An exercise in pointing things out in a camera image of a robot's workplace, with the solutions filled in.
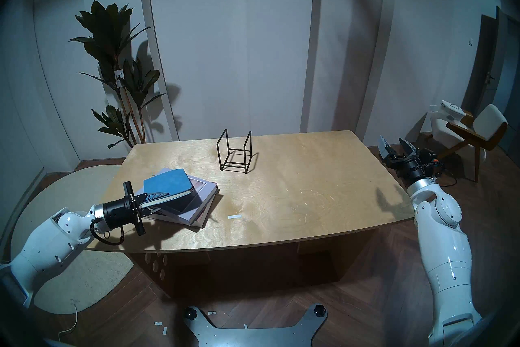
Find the large brown Homes book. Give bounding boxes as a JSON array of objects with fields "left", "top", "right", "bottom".
[{"left": 140, "top": 188, "right": 221, "bottom": 228}]

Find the grey Discontent book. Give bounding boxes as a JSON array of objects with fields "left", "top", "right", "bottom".
[{"left": 134, "top": 167, "right": 218, "bottom": 225}]

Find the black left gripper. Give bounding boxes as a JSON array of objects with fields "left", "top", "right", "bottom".
[{"left": 102, "top": 181, "right": 173, "bottom": 236}]

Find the dark door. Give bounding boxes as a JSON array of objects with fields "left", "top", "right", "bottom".
[{"left": 463, "top": 6, "right": 520, "bottom": 168}]

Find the white wooden armchair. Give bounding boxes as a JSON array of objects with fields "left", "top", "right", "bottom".
[{"left": 425, "top": 104, "right": 508, "bottom": 182}]

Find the thin yellow book with ribbon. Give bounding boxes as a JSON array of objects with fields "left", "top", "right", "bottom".
[{"left": 143, "top": 169, "right": 195, "bottom": 205}]

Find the white object on armchair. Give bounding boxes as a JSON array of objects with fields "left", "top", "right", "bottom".
[{"left": 441, "top": 100, "right": 466, "bottom": 123}]

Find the round beige rug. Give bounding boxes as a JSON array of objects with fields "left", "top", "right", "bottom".
[{"left": 10, "top": 164, "right": 134, "bottom": 315}]

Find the black wire book rack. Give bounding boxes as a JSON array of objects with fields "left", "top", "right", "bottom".
[{"left": 217, "top": 129, "right": 253, "bottom": 174}]

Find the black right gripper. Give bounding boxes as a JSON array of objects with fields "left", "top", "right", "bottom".
[{"left": 378, "top": 136, "right": 441, "bottom": 189}]

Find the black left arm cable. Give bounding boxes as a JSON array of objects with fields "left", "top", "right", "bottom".
[{"left": 89, "top": 218, "right": 125, "bottom": 246}]

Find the white floor cable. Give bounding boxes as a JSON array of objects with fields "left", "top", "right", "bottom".
[{"left": 58, "top": 303, "right": 78, "bottom": 343}]

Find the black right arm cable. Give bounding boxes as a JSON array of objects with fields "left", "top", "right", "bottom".
[{"left": 434, "top": 169, "right": 458, "bottom": 189}]

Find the tall green potted plant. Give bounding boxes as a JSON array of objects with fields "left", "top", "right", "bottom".
[{"left": 69, "top": 1, "right": 167, "bottom": 149}]

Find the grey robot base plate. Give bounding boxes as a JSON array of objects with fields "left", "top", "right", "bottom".
[{"left": 182, "top": 303, "right": 329, "bottom": 347}]

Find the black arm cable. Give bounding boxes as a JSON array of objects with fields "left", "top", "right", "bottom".
[
  {"left": 89, "top": 218, "right": 125, "bottom": 246},
  {"left": 434, "top": 169, "right": 458, "bottom": 189}
]

